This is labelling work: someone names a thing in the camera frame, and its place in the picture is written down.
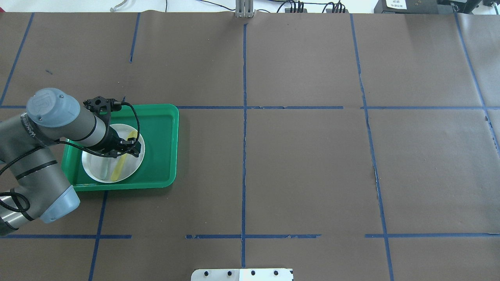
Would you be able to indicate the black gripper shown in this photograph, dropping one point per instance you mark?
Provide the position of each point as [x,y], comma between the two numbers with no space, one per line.
[112,139]

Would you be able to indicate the yellow plastic spoon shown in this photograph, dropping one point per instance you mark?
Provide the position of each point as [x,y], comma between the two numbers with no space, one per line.
[115,175]

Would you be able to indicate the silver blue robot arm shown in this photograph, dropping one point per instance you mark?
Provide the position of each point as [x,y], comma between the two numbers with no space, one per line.
[53,117]

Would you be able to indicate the pale green plastic fork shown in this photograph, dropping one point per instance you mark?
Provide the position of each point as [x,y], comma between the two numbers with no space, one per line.
[104,168]

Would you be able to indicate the green plastic tray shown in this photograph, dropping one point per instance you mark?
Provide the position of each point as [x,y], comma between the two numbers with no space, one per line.
[159,129]

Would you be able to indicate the white round plate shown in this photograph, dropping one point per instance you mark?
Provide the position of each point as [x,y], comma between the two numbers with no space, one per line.
[92,163]

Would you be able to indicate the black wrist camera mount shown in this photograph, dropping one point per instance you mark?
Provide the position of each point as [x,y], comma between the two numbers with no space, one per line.
[101,106]

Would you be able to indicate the white pedestal base plate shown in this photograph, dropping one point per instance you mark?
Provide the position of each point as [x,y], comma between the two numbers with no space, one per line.
[255,274]

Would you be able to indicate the aluminium frame post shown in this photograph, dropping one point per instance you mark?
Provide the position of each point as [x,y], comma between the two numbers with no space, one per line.
[244,9]

